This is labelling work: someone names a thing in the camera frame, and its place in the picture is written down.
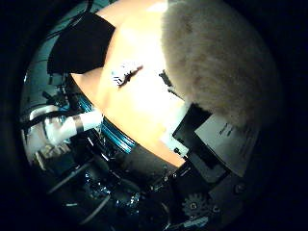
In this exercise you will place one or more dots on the fluffy beige plush toy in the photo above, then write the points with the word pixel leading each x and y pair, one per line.
pixel 218 61

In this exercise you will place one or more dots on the black open container box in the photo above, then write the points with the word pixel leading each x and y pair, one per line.
pixel 80 45

